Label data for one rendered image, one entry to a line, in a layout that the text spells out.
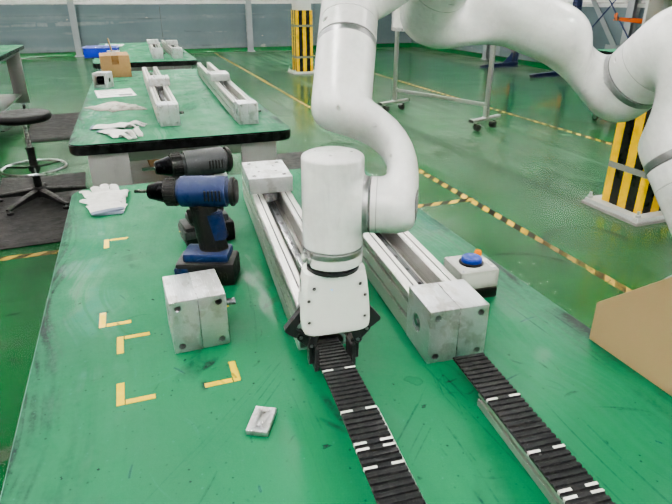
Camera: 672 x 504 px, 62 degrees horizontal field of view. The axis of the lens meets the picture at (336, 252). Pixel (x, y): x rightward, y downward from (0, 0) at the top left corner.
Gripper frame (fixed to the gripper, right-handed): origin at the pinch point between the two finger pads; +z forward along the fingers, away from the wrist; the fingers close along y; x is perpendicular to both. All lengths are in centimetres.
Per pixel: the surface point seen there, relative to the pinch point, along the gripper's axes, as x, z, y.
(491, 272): 14.6, -2.5, 35.1
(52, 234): 275, 78, -101
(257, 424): -9.9, 2.5, -13.1
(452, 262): 19.6, -3.0, 29.4
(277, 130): 174, 2, 21
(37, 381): 9.2, 3.2, -44.0
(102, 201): 89, 1, -42
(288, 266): 21.2, -5.4, -2.7
